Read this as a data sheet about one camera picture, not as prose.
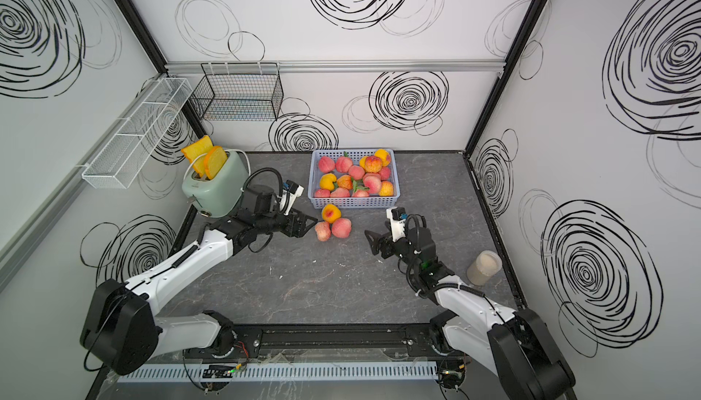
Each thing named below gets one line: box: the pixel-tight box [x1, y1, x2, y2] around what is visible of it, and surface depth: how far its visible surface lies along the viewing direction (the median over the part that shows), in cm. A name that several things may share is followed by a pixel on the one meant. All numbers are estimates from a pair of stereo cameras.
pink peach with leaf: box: [363, 173, 382, 195], surface depth 100 cm
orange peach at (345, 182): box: [337, 174, 353, 190], surface depth 105 cm
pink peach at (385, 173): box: [378, 166, 392, 181], surface depth 110 cm
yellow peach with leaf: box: [319, 172, 337, 191], surface depth 107 cm
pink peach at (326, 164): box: [318, 156, 335, 174], surface depth 111 cm
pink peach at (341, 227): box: [331, 217, 353, 239], surface depth 93 cm
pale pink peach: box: [314, 221, 331, 243], surface depth 93 cm
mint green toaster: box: [181, 148, 250, 218], surface depth 93 cm
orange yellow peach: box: [378, 180, 394, 197], surface depth 103 cm
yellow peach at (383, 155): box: [374, 147, 390, 168], surface depth 110 cm
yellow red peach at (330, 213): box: [321, 203, 343, 224], surface depth 96 cm
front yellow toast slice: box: [203, 146, 229, 180], surface depth 93 cm
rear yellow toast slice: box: [180, 135, 214, 178], surface depth 93 cm
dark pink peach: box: [313, 189, 332, 199], surface depth 103 cm
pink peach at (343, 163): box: [334, 156, 354, 174], surface depth 111 cm
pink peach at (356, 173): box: [347, 164, 366, 181], surface depth 109 cm
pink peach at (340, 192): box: [330, 187, 350, 198], surface depth 102 cm
